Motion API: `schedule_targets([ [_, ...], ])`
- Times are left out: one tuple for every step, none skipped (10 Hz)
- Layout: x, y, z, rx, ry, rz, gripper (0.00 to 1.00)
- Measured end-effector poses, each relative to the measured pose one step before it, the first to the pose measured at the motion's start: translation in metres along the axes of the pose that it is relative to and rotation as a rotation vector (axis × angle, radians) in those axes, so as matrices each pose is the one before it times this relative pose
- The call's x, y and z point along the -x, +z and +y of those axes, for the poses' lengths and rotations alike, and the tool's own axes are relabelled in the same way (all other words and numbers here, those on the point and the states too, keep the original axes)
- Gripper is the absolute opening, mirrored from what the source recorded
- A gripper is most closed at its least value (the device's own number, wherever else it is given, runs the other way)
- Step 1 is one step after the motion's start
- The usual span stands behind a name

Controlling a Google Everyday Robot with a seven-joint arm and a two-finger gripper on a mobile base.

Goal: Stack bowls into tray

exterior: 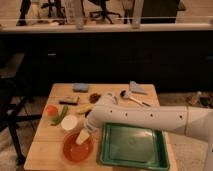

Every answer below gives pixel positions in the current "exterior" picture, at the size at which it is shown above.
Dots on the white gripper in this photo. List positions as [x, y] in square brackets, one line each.
[84, 134]

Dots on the orange plastic bowl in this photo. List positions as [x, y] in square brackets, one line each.
[74, 153]

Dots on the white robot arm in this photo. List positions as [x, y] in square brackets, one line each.
[191, 122]

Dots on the green plastic tray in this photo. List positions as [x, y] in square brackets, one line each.
[135, 147]

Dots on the white small bowl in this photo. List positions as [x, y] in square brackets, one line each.
[69, 122]

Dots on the yellow banana toy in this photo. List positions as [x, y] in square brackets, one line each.
[84, 108]

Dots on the green pea pod toy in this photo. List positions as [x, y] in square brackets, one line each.
[57, 120]

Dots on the red grapes toy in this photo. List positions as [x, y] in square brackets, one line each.
[93, 98]

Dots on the orange fruit toy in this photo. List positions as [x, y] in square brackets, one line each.
[51, 111]

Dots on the blue folded cloth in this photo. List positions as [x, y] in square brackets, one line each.
[80, 87]

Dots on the black ladle spoon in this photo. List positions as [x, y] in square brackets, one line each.
[127, 95]

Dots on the grey blue cloth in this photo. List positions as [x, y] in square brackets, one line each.
[136, 88]

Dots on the black chair at left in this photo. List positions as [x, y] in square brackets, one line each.
[9, 113]

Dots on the plastic bottle on floor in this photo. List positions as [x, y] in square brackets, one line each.
[195, 98]

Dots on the black office chair background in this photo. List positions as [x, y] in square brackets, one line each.
[50, 4]
[103, 13]

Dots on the black office chair left background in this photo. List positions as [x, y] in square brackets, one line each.
[50, 4]

